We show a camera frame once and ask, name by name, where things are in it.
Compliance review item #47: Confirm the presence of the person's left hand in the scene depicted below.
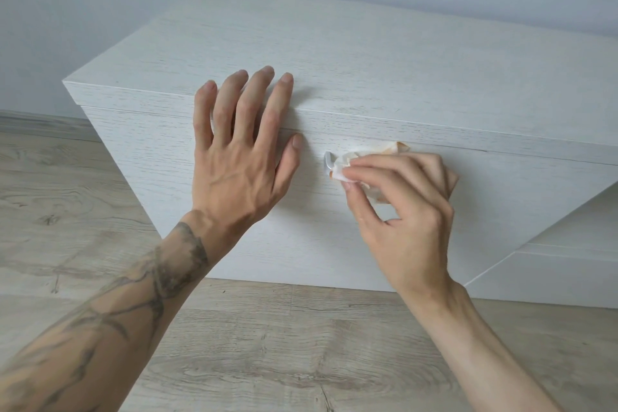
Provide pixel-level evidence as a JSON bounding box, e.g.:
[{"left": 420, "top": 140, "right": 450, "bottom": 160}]
[{"left": 181, "top": 65, "right": 304, "bottom": 264}]

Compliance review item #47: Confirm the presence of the person's left forearm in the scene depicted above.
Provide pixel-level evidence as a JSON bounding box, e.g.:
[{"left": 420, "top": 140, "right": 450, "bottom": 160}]
[{"left": 0, "top": 211, "right": 228, "bottom": 412}]

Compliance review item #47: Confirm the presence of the low white wooden cabinet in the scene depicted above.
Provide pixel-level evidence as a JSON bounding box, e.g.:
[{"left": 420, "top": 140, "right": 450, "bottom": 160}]
[{"left": 62, "top": 0, "right": 618, "bottom": 310}]

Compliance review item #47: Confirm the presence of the white stained wipe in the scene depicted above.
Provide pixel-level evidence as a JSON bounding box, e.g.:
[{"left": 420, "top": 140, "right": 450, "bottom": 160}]
[{"left": 328, "top": 141, "right": 411, "bottom": 205}]

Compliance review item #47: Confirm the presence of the person's right hand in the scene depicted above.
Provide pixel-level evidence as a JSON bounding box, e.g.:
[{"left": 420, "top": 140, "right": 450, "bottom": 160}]
[{"left": 340, "top": 151, "right": 473, "bottom": 317}]

